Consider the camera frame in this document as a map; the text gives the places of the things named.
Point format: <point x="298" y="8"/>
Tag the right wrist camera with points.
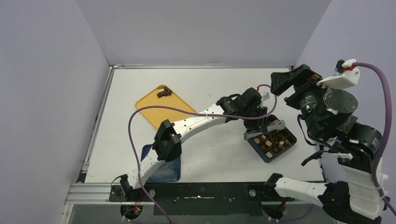
<point x="346" y="75"/>

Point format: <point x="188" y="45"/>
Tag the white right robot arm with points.
<point x="357" y="200"/>

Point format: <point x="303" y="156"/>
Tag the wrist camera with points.
<point x="346" y="75"/>
<point x="265" y="96"/>

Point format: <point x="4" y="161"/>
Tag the aluminium frame rail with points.
<point x="91" y="194"/>

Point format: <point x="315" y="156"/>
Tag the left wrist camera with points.
<point x="265" y="96"/>

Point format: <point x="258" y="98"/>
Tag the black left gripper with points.
<point x="255" y="125"/>

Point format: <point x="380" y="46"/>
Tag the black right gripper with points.
<point x="286" y="81"/>

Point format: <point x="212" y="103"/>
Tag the blue chocolate box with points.
<point x="275" y="142"/>

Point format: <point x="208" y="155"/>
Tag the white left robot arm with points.
<point x="170" y="136"/>

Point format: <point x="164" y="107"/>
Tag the blue box lid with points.
<point x="167" y="172"/>

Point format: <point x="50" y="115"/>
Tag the metal tweezers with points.
<point x="266" y="128"/>

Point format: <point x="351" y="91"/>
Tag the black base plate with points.
<point x="203" y="198"/>

